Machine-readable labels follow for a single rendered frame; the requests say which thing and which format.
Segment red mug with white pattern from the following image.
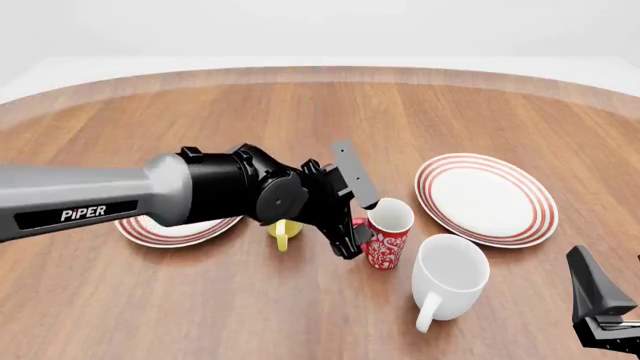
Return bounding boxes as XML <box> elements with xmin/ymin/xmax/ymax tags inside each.
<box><xmin>351</xmin><ymin>197</ymin><xmax>416</xmax><ymax>271</ymax></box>

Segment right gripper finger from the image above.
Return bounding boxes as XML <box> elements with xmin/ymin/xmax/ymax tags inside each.
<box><xmin>565</xmin><ymin>244</ymin><xmax>638</xmax><ymax>321</ymax></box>

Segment white plate with red rings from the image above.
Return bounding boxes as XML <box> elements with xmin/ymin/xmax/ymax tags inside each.
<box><xmin>113</xmin><ymin>214</ymin><xmax>245</xmax><ymax>249</ymax></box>
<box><xmin>413</xmin><ymin>152</ymin><xmax>560</xmax><ymax>249</ymax></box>

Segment yellow mug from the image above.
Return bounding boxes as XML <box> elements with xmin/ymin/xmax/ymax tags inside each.
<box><xmin>266</xmin><ymin>219</ymin><xmax>306</xmax><ymax>253</ymax></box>

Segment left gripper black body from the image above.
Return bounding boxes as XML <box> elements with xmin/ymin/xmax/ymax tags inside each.
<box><xmin>298</xmin><ymin>158</ymin><xmax>362</xmax><ymax>219</ymax></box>

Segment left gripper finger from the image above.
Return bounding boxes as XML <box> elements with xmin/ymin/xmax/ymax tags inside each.
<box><xmin>317</xmin><ymin>213</ymin><xmax>365</xmax><ymax>261</ymax></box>
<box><xmin>344</xmin><ymin>209</ymin><xmax>375</xmax><ymax>245</ymax></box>

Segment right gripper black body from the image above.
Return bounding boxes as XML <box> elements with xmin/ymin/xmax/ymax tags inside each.
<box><xmin>571</xmin><ymin>310</ymin><xmax>640</xmax><ymax>356</ymax></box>

